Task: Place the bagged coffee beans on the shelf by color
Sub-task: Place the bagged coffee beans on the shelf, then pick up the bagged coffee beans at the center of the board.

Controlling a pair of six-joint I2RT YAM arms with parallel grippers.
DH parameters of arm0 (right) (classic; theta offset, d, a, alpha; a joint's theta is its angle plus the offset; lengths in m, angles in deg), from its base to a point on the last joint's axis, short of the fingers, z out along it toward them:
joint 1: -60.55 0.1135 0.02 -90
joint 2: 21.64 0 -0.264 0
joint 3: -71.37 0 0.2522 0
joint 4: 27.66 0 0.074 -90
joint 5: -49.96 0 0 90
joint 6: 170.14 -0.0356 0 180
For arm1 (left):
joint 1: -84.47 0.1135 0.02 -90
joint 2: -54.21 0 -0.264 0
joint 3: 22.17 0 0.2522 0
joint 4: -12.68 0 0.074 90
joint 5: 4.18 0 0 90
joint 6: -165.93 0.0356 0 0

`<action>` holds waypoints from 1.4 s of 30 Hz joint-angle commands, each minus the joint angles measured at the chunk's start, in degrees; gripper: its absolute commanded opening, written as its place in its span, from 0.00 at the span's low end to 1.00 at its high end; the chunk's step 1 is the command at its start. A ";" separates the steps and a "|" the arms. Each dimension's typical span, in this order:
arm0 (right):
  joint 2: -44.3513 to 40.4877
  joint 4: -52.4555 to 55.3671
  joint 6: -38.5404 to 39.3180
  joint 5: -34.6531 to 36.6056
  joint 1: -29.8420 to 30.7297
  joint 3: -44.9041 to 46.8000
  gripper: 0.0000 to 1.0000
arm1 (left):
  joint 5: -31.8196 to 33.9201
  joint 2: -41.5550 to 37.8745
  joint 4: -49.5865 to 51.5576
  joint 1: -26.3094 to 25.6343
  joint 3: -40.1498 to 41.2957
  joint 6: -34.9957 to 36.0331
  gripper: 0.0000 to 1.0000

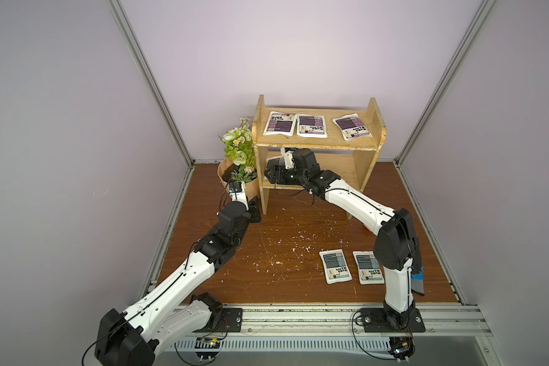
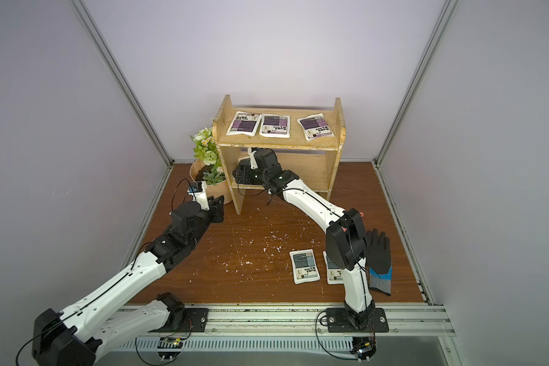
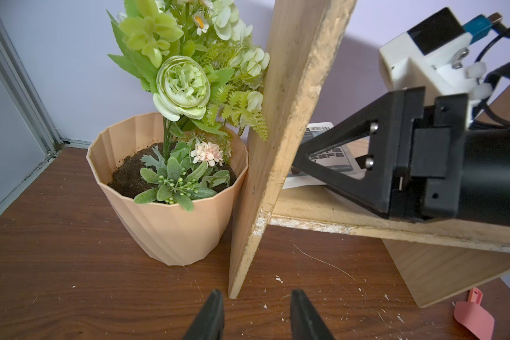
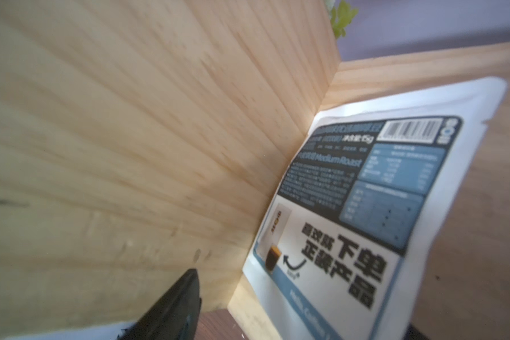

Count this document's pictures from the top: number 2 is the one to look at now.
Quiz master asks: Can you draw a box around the purple coffee bag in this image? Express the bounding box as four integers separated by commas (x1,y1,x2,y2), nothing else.
227,111,262,137
297,113,335,141
259,114,291,138

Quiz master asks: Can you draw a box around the teal coffee bag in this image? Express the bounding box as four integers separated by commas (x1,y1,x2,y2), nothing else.
323,251,343,285
289,249,320,285

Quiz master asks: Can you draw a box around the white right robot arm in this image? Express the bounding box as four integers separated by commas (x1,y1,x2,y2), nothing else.
234,148,391,330

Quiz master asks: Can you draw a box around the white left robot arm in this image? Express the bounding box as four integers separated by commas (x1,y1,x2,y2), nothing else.
31,196,224,365

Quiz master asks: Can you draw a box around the wooden two-tier shelf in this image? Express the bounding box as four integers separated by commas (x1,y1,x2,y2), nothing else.
212,95,346,214

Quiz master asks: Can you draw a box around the green artificial flower plant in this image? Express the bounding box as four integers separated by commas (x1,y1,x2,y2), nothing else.
191,128,225,185

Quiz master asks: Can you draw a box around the left connector board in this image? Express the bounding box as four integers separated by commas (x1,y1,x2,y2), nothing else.
157,337,184,364

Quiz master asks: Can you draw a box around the connector board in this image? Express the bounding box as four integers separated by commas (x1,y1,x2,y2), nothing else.
157,337,184,364
350,337,377,362

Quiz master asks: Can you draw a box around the black glove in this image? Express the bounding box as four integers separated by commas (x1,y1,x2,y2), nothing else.
364,229,392,296

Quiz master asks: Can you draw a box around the right connector board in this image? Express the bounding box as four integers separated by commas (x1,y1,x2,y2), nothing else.
350,337,377,362

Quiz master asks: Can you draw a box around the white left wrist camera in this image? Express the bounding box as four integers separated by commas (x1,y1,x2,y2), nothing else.
188,181,209,210

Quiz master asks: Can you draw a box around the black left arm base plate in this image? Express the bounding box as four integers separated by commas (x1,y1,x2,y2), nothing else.
152,307,209,333

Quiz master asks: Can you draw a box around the aluminium front rail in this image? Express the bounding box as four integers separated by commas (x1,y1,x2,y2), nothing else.
104,303,456,339

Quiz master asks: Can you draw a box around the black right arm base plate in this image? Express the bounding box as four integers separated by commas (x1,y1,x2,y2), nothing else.
325,307,390,333

